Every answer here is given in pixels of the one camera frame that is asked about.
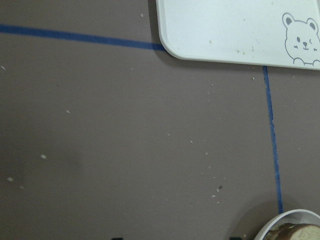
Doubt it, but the white round plate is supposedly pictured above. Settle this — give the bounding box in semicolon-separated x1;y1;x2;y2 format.
254;209;320;240

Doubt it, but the bread slice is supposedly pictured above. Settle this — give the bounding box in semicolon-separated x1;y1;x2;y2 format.
263;223;320;240

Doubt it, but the white bear tray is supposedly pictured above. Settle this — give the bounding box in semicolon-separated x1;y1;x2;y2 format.
156;0;320;70

